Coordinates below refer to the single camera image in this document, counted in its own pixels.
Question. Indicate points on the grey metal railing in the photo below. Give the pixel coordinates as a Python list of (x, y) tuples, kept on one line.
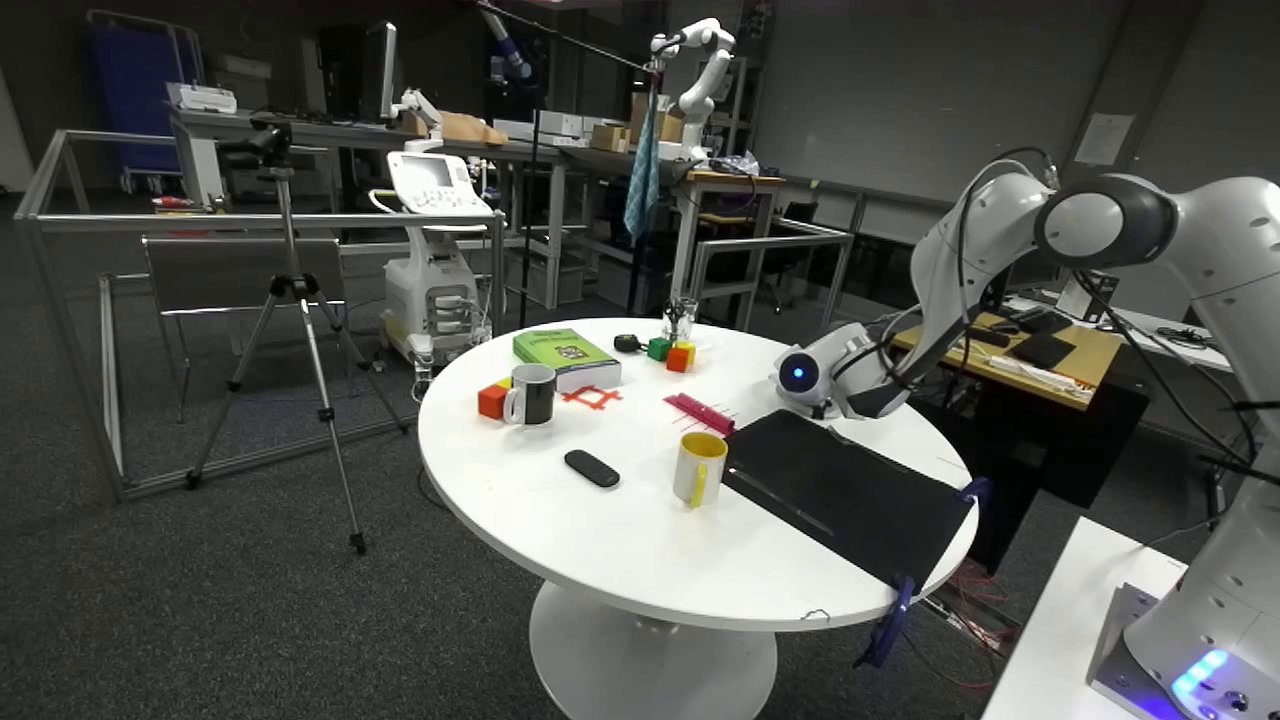
[(760, 242)]

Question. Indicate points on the blue plastic clamp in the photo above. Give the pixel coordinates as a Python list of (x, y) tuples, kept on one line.
[(887, 625), (981, 490)]

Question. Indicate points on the black oval remote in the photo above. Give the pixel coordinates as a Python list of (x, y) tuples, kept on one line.
[(590, 471)]

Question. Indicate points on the black placemat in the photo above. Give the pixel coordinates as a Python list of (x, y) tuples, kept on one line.
[(855, 493)]

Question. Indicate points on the red marker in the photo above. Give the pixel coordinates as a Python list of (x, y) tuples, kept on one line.
[(703, 414)]

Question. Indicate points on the clear glass holding pens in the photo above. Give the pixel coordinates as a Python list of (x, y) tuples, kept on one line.
[(680, 321)]

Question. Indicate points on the yellow mug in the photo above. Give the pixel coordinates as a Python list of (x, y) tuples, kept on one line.
[(699, 471)]

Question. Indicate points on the black boom stand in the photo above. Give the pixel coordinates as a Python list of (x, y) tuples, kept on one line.
[(535, 163)]

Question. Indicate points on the white cluttered desk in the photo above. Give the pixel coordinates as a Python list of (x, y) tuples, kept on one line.
[(552, 224)]

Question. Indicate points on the black white mug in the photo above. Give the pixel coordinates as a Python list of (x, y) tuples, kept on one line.
[(538, 396)]

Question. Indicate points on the white equipment cart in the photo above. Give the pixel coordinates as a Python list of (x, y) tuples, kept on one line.
[(432, 300)]

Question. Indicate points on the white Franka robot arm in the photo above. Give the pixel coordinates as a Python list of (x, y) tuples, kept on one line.
[(1240, 254)]

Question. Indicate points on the robot base plate blue lights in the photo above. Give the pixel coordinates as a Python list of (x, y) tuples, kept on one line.
[(1144, 646)]

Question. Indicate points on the green book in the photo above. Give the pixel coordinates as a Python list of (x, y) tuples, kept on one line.
[(565, 352)]

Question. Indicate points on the small black oval object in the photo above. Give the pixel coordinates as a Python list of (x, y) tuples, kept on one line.
[(627, 341)]

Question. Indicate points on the red cup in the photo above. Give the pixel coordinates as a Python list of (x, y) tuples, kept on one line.
[(680, 356)]

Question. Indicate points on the round white pedestal table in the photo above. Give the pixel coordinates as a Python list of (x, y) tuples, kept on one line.
[(627, 535)]

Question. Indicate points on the orange yellow cube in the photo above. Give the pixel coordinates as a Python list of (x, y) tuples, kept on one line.
[(492, 402)]

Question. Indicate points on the small white background robot arm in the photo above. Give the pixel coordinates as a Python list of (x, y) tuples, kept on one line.
[(703, 80)]

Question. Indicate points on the blue hanging cloth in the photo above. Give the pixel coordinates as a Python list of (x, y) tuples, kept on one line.
[(640, 181)]

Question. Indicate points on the grey office chair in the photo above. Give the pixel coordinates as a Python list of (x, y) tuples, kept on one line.
[(240, 274)]

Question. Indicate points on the white robot mounting table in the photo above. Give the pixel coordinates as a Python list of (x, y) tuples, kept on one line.
[(1065, 625)]

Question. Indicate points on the wooden desk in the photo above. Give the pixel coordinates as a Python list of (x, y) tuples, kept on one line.
[(1087, 365)]

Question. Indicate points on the blue panel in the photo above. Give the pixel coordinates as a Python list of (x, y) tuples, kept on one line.
[(134, 80)]

